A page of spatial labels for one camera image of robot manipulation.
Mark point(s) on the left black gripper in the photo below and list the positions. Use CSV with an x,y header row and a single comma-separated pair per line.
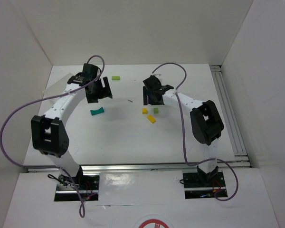
x,y
99,90

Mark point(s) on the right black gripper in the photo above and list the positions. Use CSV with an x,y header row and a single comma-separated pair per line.
x,y
152,95

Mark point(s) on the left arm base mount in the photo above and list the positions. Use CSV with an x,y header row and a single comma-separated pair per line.
x,y
67,191

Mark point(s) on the yellow rectangular block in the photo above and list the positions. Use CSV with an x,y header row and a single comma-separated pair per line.
x,y
151,119

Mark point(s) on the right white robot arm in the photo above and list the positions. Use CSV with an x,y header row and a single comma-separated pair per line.
x,y
205,120

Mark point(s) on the clear plastic container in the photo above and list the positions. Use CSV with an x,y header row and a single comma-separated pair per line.
x,y
58,87

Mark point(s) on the small green cube block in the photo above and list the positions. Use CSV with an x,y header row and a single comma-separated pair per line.
x,y
156,110

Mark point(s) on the front aluminium rail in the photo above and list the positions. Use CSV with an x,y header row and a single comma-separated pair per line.
x,y
149,167

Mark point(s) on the right aluminium rail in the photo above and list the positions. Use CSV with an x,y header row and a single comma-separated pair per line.
x,y
229,116

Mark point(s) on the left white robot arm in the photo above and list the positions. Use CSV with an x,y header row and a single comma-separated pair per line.
x,y
49,135

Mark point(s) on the red prohibition sign sticker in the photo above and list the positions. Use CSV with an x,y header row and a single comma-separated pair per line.
x,y
153,221

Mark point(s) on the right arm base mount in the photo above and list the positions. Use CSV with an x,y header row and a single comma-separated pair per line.
x,y
195,189

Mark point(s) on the aluminium rail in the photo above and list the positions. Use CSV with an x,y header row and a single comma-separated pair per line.
x,y
229,116
149,167

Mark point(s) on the teal arch block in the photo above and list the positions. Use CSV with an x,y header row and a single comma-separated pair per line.
x,y
98,111

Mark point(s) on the small yellow cube block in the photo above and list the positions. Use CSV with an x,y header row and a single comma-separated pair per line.
x,y
144,110

